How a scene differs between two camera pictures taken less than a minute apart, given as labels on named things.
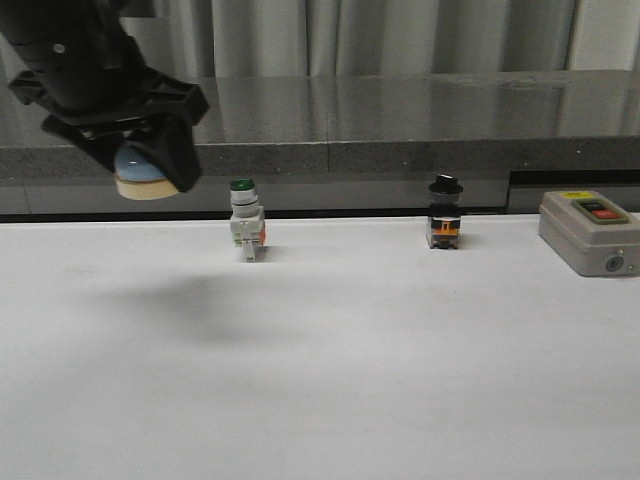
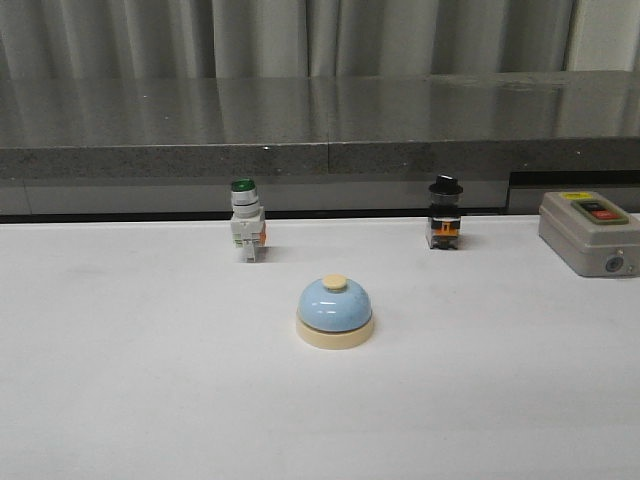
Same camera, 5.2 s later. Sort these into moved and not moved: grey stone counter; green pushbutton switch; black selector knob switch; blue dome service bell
Moved: blue dome service bell
Not moved: black selector knob switch; grey stone counter; green pushbutton switch
